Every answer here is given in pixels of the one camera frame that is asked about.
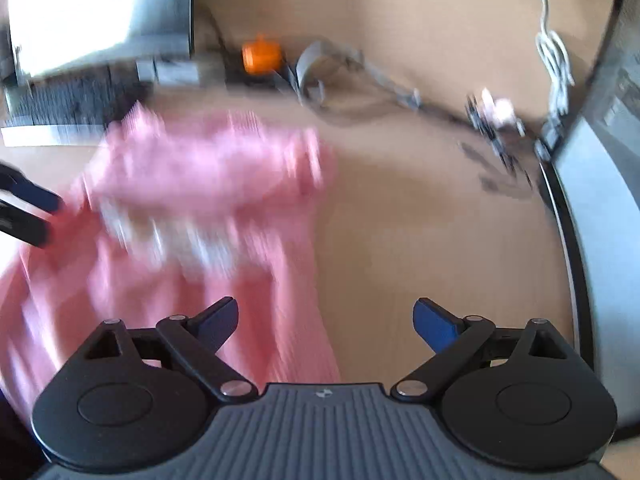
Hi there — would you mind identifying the pink knitted garment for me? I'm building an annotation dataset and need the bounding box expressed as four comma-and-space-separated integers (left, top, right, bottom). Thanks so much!
1, 106, 340, 420

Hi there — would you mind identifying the black keyboard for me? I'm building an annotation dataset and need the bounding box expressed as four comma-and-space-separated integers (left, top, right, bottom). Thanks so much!
6, 77, 151, 127

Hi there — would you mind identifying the black curved monitor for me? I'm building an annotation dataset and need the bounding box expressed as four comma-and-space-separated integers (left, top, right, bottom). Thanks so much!
8, 0, 193, 81

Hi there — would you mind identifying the silver monitor stand base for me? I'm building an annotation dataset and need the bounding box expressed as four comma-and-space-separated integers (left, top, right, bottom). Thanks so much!
136, 53, 226, 87

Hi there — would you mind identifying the computer case glass panel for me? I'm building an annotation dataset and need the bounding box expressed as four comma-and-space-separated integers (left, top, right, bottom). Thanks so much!
540, 0, 639, 441

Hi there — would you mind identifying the black hub box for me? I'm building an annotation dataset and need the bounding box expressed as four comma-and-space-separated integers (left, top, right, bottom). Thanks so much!
224, 56, 299, 92

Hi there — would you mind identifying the orange pumpkin figurine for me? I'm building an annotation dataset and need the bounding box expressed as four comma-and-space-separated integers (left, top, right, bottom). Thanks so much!
241, 36, 284, 76

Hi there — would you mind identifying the white cable tie clump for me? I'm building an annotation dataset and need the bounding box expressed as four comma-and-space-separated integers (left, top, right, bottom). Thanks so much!
465, 88, 526, 136

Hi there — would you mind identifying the black cable bundle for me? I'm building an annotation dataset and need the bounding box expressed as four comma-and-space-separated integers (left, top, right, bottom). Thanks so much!
294, 39, 542, 196

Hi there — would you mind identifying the white coiled cable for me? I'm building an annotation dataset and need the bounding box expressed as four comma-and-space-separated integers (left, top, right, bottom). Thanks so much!
524, 0, 576, 116

